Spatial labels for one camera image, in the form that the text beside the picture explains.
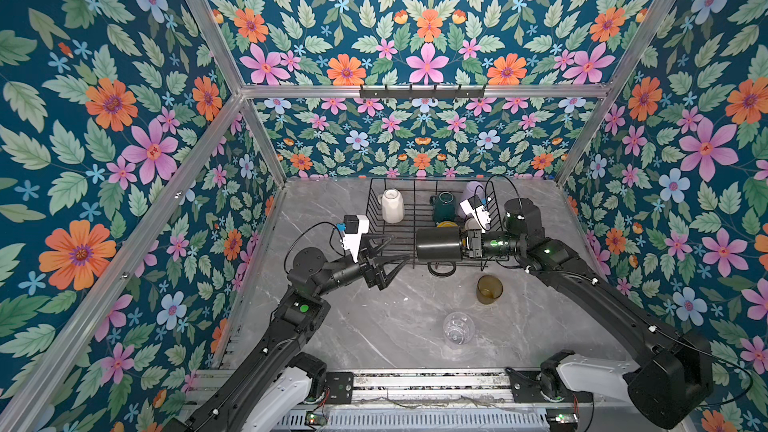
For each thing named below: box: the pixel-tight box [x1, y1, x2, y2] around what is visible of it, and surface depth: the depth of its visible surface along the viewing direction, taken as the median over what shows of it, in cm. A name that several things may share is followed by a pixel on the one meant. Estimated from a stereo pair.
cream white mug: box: [378, 188, 404, 224], surface depth 100 cm
